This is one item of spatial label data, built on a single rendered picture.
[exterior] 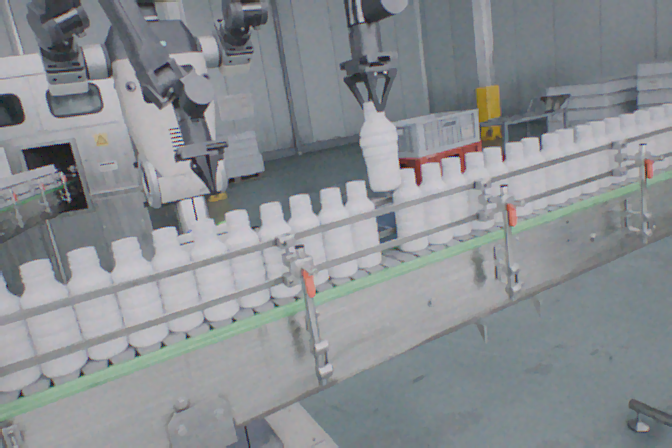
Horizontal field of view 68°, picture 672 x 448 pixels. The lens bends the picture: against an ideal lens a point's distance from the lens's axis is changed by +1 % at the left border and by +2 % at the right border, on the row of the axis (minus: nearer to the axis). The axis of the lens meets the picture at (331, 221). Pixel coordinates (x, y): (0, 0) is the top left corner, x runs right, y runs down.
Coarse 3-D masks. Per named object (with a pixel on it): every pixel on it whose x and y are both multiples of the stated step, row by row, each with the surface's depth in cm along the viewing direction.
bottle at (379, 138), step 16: (368, 112) 91; (384, 112) 92; (368, 128) 90; (384, 128) 90; (368, 144) 90; (384, 144) 90; (368, 160) 92; (384, 160) 91; (368, 176) 94; (384, 176) 91; (400, 176) 94
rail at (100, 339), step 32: (448, 192) 100; (544, 192) 113; (448, 224) 101; (224, 256) 79; (352, 256) 91; (128, 288) 73; (256, 288) 82; (0, 320) 66; (160, 320) 76; (64, 352) 70
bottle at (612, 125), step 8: (608, 120) 126; (616, 120) 126; (608, 128) 127; (616, 128) 126; (608, 136) 127; (616, 136) 126; (624, 136) 126; (616, 152) 127; (624, 152) 127; (624, 176) 128
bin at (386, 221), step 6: (384, 204) 170; (390, 204) 171; (378, 216) 169; (384, 216) 170; (390, 216) 171; (378, 222) 169; (384, 222) 170; (390, 222) 172; (378, 228) 145; (384, 228) 142; (390, 228) 140; (396, 234) 138; (378, 240) 147; (384, 240) 144; (390, 240) 141; (534, 300) 133; (540, 300) 132; (540, 306) 132; (540, 312) 133; (480, 324) 124; (480, 330) 125
